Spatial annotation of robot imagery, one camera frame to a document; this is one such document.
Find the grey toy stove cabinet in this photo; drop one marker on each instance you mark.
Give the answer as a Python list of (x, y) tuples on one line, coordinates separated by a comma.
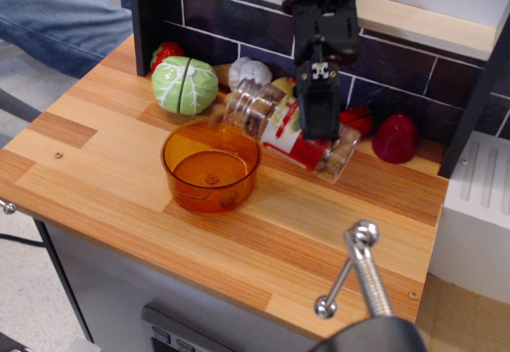
[(190, 298)]

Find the red toy strawberry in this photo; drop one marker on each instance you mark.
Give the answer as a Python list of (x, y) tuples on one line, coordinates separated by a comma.
[(166, 49)]

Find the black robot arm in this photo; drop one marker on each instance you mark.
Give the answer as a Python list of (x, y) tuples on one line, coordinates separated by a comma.
[(326, 38)]

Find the person leg in jeans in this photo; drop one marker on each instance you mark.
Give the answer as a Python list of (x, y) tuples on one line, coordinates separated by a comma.
[(70, 36)]

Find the white toy sink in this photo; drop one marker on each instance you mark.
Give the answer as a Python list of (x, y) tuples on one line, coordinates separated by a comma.
[(471, 249)]

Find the red toy chili pepper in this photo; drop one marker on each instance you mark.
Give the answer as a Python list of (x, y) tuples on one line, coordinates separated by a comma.
[(359, 118)]

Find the white toy garlic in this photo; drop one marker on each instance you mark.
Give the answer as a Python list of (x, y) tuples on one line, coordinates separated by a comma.
[(244, 68)]

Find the clear almond jar red label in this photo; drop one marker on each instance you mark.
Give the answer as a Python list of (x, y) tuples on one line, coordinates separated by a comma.
[(272, 118)]

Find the orange transparent plastic pot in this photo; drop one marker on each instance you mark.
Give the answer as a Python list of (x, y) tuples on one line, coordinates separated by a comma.
[(204, 161)]

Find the yellow toy potato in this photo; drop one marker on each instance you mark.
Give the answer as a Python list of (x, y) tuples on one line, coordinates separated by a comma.
[(285, 84)]

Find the green toy cabbage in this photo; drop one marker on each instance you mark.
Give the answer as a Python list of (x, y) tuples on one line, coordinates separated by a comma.
[(184, 85)]

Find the almond in pot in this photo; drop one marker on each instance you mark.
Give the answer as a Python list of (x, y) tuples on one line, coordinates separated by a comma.
[(229, 199)]

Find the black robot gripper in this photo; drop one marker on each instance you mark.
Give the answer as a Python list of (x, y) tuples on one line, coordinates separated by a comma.
[(326, 33)]

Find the metal clamp screw handle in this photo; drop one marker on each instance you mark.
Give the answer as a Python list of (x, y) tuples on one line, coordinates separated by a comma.
[(359, 239)]

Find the black shelf frame post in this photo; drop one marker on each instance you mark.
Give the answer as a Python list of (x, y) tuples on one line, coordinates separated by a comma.
[(478, 97)]

